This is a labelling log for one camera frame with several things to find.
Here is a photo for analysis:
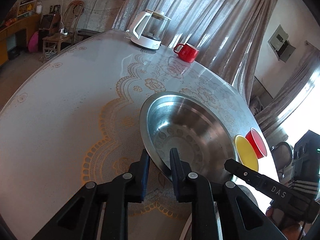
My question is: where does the large stainless steel bowl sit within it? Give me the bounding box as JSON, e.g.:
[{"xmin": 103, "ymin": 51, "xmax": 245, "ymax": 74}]
[{"xmin": 139, "ymin": 92, "xmax": 238, "ymax": 183}]

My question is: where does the small white rose plate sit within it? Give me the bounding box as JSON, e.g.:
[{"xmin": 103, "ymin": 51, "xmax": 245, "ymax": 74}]
[{"xmin": 179, "ymin": 186, "xmax": 219, "ymax": 239}]

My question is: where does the person's right hand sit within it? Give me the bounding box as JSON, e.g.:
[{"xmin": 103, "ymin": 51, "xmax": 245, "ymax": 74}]
[{"xmin": 265, "ymin": 206, "xmax": 305, "ymax": 240}]

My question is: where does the yellow plastic bowl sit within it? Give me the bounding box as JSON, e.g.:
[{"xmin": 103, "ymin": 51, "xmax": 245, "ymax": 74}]
[{"xmin": 234, "ymin": 135, "xmax": 259, "ymax": 172}]

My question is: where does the red plastic bowl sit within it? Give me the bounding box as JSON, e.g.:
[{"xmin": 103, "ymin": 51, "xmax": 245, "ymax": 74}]
[{"xmin": 245, "ymin": 128, "xmax": 267, "ymax": 159}]

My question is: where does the side window curtain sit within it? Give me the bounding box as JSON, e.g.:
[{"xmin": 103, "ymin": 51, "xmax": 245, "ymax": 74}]
[{"xmin": 255, "ymin": 41, "xmax": 319, "ymax": 137}]

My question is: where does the red ceramic mug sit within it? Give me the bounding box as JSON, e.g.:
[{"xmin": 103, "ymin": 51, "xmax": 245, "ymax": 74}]
[{"xmin": 174, "ymin": 43, "xmax": 199, "ymax": 63}]

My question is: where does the white glass electric kettle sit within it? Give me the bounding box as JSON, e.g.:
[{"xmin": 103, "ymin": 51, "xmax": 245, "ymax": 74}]
[{"xmin": 126, "ymin": 9, "xmax": 171, "ymax": 50}]

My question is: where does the beige window curtain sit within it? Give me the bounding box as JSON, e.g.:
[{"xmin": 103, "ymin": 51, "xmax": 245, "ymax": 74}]
[{"xmin": 113, "ymin": 0, "xmax": 278, "ymax": 100}]

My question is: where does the pink bag on floor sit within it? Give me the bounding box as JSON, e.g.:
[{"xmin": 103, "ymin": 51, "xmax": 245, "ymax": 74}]
[{"xmin": 28, "ymin": 31, "xmax": 39, "ymax": 53}]

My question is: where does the wooden side cabinet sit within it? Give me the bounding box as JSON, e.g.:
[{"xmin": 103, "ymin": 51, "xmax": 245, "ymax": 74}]
[{"xmin": 1, "ymin": 0, "xmax": 41, "ymax": 65}]

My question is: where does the grey wall electrical box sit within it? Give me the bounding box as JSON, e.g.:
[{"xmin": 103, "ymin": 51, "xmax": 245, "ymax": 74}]
[{"xmin": 268, "ymin": 25, "xmax": 296, "ymax": 62}]

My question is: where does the wooden chair by wall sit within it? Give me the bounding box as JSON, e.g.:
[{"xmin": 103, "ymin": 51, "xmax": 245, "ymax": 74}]
[{"xmin": 42, "ymin": 0, "xmax": 85, "ymax": 62}]

